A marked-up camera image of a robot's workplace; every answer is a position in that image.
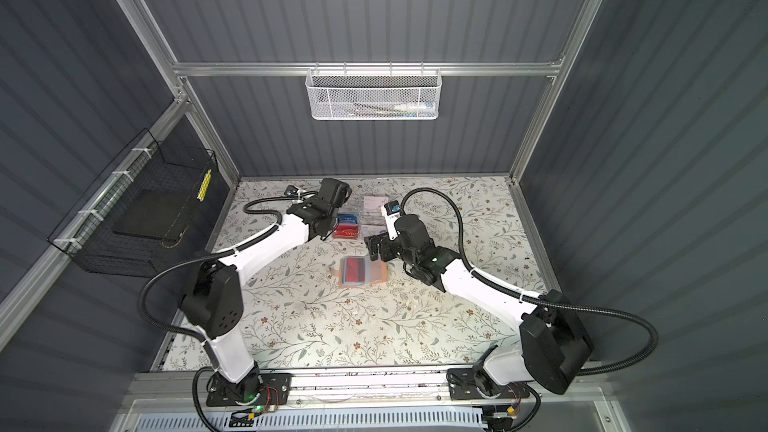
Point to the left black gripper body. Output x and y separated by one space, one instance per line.
333 221

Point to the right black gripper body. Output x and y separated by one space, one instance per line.
408 258

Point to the pink leather card holder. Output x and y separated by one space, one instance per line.
376 273

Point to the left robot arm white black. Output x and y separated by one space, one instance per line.
214 305

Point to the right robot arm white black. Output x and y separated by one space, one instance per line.
554 343

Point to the clear acrylic card organizer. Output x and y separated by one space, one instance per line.
369 224

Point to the red card in organizer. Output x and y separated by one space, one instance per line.
346 231

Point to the pink card in organizer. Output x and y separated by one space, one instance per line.
373 204

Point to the yellow tag on basket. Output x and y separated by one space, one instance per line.
204 185

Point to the white tube in basket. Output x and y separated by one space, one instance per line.
416 109

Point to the black pad in basket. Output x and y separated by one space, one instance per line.
159 215

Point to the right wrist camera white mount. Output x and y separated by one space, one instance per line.
391 211

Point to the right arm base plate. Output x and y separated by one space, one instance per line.
466 384

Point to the white wire mesh basket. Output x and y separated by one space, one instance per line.
349 97

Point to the white perforated cable duct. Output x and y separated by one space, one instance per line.
352 419

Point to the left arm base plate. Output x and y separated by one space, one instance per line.
255 390

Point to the black wire mesh basket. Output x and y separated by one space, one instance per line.
176 164

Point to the aluminium front rail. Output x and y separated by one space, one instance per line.
375 386

